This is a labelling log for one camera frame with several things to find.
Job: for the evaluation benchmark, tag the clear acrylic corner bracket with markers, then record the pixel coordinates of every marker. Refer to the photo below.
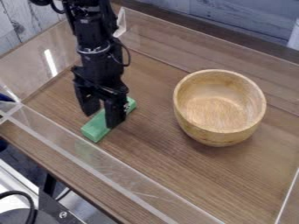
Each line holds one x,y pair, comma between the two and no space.
120,23

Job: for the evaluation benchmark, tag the green rectangular block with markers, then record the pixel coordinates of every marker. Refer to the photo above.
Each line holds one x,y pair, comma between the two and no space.
94,129

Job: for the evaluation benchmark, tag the light wooden bowl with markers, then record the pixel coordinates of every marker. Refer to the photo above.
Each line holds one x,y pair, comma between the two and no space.
218,106

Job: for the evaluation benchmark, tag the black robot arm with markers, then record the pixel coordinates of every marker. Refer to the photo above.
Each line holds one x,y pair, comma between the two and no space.
92,23

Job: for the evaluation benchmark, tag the black metal table leg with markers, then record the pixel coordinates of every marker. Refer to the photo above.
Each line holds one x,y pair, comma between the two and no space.
50,211

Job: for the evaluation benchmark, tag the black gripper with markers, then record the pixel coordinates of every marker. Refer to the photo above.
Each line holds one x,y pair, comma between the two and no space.
97,82

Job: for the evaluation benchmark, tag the blue object at left edge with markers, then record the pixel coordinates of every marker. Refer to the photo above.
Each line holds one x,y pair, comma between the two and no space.
5,98

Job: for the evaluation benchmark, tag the clear acrylic front barrier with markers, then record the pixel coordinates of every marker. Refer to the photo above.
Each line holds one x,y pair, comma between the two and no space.
114,187

